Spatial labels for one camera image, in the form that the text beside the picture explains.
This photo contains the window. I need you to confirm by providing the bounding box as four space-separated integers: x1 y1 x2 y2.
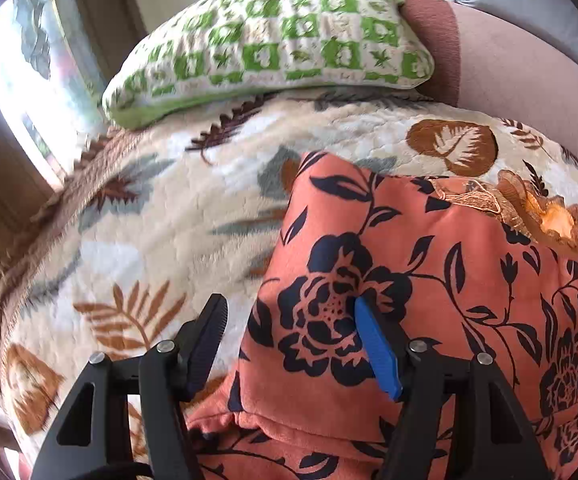
0 0 116 188

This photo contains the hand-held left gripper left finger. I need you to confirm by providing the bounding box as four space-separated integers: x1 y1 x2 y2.
30 293 229 480

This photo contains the green checkered pillow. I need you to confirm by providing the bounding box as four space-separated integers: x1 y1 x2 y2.
101 0 436 130

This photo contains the leaf print fleece blanket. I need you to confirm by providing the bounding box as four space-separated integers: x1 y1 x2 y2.
0 92 578 467

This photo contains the orange floral garment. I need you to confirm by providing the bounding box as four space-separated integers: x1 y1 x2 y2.
184 151 578 480

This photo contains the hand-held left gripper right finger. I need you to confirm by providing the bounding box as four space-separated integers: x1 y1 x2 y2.
354 296 554 480

